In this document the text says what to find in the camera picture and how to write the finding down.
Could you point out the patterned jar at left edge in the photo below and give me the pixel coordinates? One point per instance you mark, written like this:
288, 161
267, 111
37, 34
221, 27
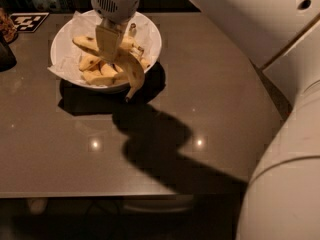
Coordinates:
7, 27

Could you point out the long yellow banana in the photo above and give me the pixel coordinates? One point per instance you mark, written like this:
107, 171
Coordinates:
125, 68

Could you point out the white bowl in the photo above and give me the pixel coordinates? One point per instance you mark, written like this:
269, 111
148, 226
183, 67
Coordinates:
112, 89

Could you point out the white paper liner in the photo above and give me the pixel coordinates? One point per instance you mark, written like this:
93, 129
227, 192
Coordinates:
65, 56

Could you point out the dark object at left edge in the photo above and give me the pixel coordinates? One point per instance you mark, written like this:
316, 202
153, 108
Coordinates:
7, 58

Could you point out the yellow banana back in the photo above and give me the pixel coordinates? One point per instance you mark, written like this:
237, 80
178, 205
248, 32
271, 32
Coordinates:
129, 41

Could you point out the yellow banana left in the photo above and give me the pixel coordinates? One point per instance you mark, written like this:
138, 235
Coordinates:
88, 62

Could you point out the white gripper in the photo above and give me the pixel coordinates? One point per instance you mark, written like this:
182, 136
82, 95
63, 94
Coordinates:
115, 4

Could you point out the yellow banana right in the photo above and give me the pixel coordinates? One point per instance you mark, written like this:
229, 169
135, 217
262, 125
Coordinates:
144, 63

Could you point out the black white fiducial marker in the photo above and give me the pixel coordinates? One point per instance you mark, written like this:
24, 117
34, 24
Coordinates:
28, 22

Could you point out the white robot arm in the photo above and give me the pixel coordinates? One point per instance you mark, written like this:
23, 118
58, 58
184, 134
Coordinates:
278, 193

